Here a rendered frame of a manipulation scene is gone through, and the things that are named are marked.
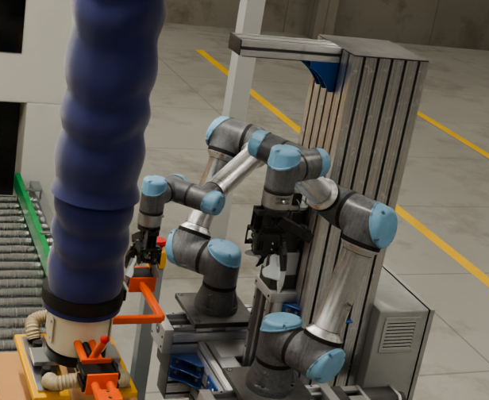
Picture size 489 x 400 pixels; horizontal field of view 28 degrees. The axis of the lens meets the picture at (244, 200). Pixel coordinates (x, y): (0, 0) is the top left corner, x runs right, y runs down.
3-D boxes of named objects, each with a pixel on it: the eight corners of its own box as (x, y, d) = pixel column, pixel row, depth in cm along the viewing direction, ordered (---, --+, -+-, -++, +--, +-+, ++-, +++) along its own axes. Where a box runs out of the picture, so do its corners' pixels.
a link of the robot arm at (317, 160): (302, 138, 256) (275, 143, 248) (336, 151, 249) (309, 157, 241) (297, 167, 258) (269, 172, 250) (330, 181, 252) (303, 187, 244)
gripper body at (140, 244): (136, 267, 307) (141, 231, 303) (129, 255, 314) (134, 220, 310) (160, 267, 310) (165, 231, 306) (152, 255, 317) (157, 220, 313)
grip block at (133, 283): (121, 280, 320) (124, 266, 319) (147, 279, 324) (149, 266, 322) (128, 292, 313) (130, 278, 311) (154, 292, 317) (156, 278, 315)
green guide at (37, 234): (13, 186, 543) (14, 171, 540) (32, 187, 547) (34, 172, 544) (66, 332, 405) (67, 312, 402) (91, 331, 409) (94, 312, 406)
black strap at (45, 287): (34, 280, 284) (36, 267, 282) (113, 279, 293) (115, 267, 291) (49, 319, 265) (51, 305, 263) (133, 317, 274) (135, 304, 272)
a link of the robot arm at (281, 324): (273, 342, 303) (281, 302, 298) (307, 361, 295) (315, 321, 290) (247, 352, 294) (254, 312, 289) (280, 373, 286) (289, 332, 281)
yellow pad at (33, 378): (13, 340, 295) (14, 325, 294) (47, 338, 299) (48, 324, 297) (32, 404, 266) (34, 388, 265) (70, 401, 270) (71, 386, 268)
